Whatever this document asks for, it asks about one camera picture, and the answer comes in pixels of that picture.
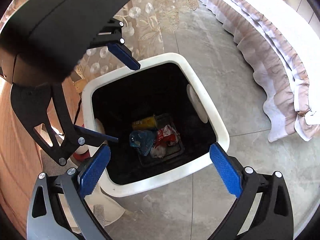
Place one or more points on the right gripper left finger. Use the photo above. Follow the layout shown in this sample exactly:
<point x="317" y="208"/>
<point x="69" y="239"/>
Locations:
<point x="46" y="218"/>

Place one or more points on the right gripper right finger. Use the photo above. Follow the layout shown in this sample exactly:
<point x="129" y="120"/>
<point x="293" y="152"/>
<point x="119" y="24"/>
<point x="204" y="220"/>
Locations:
<point x="273" y="218"/>

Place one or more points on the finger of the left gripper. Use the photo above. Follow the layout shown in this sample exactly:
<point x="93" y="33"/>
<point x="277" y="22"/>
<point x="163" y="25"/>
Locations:
<point x="111" y="36"/>
<point x="90" y="137"/>

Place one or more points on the white square trash bin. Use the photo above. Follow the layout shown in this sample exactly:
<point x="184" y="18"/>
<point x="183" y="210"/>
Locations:
<point x="163" y="119"/>

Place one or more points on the red white slipper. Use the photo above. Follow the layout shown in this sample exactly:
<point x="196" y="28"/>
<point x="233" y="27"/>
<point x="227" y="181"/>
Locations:
<point x="80" y="155"/>

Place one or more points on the embroidered beige tablecloth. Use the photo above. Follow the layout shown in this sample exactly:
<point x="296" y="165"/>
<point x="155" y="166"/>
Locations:
<point x="145" y="23"/>

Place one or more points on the blue snack wrapper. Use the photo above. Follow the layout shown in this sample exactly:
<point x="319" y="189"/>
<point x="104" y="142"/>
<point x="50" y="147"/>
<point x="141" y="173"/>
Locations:
<point x="142" y="140"/>

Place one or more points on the white paper on floor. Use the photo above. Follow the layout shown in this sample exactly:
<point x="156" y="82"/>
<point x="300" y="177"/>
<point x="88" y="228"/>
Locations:
<point x="104" y="208"/>

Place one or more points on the white crumpled wrapper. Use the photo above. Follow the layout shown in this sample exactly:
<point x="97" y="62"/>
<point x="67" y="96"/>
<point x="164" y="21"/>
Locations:
<point x="158" y="152"/>

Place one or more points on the red snack wrapper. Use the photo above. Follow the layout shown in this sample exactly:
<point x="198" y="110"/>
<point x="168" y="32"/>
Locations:
<point x="166" y="136"/>

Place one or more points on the bed with ruffled skirt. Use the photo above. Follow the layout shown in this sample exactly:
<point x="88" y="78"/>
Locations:
<point x="283" y="51"/>

